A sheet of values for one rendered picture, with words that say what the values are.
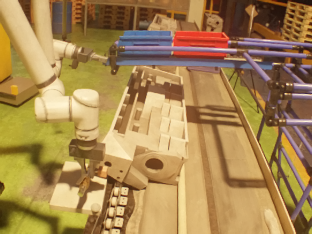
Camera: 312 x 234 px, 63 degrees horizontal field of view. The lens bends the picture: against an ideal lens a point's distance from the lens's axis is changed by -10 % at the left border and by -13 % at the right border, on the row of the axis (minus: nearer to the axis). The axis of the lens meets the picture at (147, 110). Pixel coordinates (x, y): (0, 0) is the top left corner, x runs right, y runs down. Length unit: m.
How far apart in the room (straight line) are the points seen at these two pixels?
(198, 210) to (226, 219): 0.13
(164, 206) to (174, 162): 0.20
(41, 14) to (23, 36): 0.44
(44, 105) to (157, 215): 0.64
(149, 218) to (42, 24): 1.02
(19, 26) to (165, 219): 0.92
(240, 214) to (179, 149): 0.41
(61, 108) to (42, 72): 0.17
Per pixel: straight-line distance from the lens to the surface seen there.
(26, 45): 1.00
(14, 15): 0.99
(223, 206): 1.32
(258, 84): 5.07
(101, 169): 1.13
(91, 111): 0.93
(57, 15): 7.92
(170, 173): 1.30
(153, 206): 1.24
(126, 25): 8.82
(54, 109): 0.93
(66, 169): 1.35
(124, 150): 1.19
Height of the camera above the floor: 1.64
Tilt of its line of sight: 27 degrees down
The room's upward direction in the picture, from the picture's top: 6 degrees clockwise
